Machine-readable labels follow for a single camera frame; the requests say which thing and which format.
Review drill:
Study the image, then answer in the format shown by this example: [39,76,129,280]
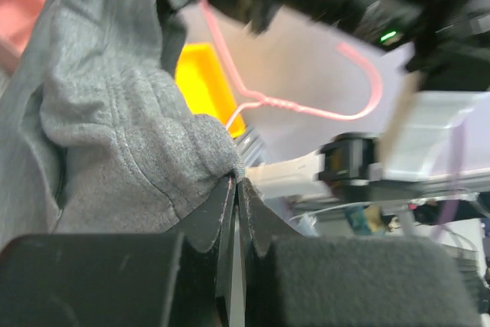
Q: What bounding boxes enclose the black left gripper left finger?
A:
[1,178,236,326]

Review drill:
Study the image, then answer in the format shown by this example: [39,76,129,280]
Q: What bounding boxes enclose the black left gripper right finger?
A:
[239,180,481,326]

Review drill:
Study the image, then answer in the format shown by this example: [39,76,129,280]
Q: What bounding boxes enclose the pink wire hanger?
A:
[199,0,383,129]

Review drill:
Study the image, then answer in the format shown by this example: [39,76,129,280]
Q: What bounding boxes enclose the grey shorts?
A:
[1,0,244,243]

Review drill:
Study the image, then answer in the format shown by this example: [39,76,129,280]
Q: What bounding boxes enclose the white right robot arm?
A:
[208,0,489,202]

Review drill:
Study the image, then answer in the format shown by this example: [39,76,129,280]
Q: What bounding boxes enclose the yellow plastic tray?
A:
[175,43,237,124]

